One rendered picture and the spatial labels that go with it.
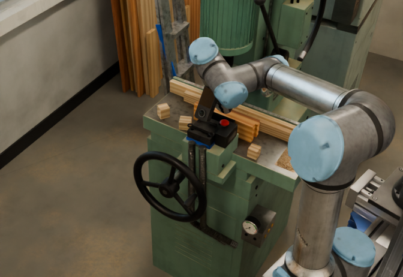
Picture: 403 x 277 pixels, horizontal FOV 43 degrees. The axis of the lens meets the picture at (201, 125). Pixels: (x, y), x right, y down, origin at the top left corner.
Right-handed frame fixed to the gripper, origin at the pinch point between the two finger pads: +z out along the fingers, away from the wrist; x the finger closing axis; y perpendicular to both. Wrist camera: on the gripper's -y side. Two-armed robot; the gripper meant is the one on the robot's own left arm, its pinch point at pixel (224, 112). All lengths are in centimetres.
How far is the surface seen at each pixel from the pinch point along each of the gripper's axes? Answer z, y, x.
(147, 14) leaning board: 101, 76, 116
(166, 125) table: 14.8, -7.3, 23.1
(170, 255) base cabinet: 79, -45, 22
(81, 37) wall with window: 98, 46, 147
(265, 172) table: 16.8, -8.5, -16.2
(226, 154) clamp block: 10.8, -9.6, -3.6
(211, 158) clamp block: 6.7, -13.7, -0.9
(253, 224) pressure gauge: 29.8, -23.5, -17.3
